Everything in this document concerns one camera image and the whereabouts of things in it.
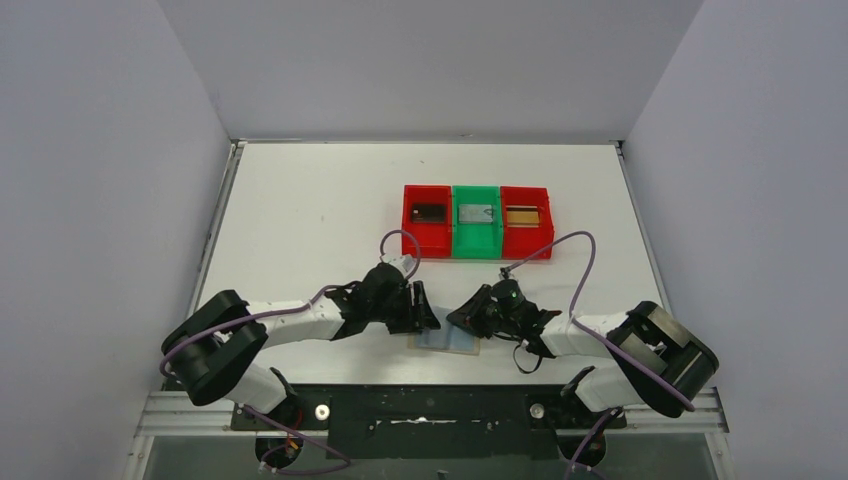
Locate left red plastic bin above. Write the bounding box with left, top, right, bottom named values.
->
left=401, top=185, right=453, bottom=259

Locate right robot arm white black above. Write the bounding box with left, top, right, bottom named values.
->
left=447, top=279, right=720, bottom=427

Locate green plastic bin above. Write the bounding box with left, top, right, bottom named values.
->
left=452, top=185, right=503, bottom=260

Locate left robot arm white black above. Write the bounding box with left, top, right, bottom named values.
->
left=160, top=262, right=441, bottom=427

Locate black credit card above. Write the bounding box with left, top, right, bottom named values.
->
left=409, top=203, right=447, bottom=224

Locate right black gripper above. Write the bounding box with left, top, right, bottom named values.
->
left=449, top=284, right=520, bottom=339

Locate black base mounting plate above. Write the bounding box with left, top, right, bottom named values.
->
left=268, top=384, right=626, bottom=460

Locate silver credit card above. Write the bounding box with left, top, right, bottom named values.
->
left=458, top=204, right=495, bottom=224

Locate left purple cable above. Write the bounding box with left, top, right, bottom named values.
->
left=158, top=229, right=423, bottom=477

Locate red plastic bin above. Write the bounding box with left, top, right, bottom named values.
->
left=401, top=185, right=453, bottom=259
left=500, top=186, right=555, bottom=260

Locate right red plastic bin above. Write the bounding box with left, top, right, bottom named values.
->
left=500, top=186, right=555, bottom=260

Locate gold credit card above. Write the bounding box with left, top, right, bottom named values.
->
left=505, top=205, right=541, bottom=228

